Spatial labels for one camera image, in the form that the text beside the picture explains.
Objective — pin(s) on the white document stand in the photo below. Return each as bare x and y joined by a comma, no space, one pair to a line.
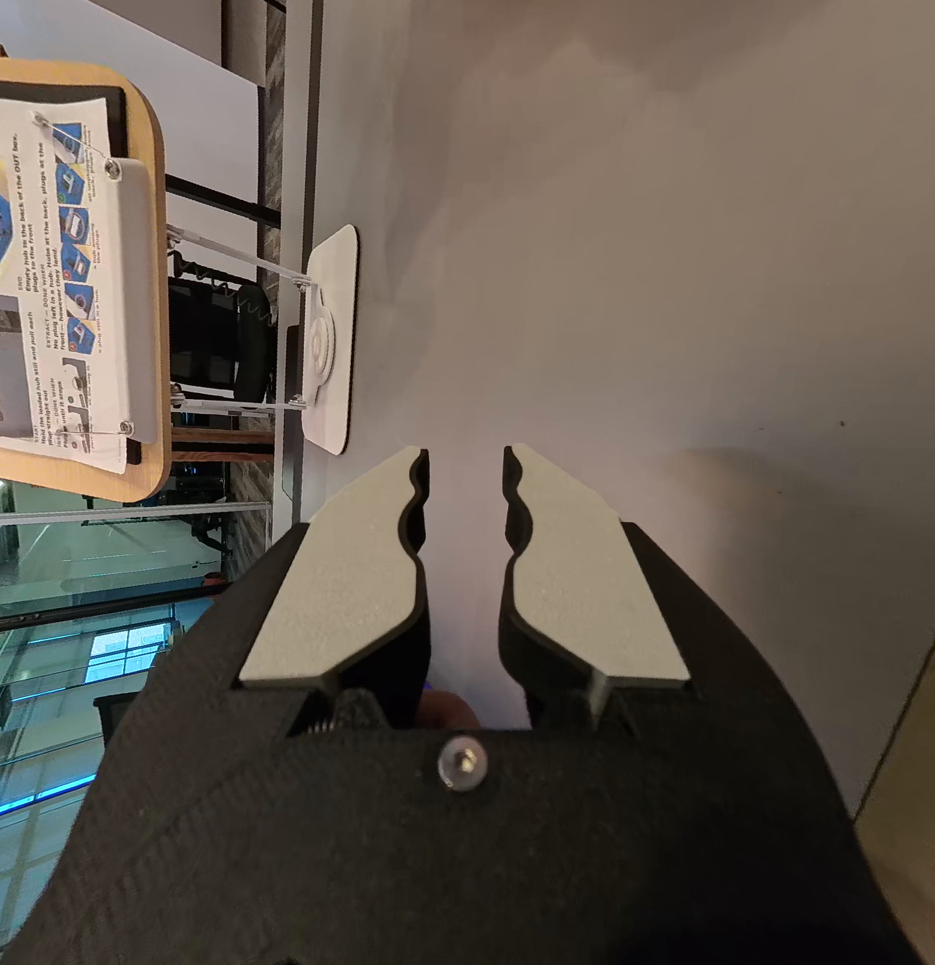
335,362

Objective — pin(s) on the wooden board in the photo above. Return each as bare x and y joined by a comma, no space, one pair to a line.
145,120

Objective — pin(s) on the black office chair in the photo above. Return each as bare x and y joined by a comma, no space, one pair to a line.
211,339

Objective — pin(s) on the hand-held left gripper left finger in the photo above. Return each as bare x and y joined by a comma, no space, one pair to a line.
339,573

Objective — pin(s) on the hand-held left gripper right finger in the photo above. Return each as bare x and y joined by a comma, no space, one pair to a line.
588,580

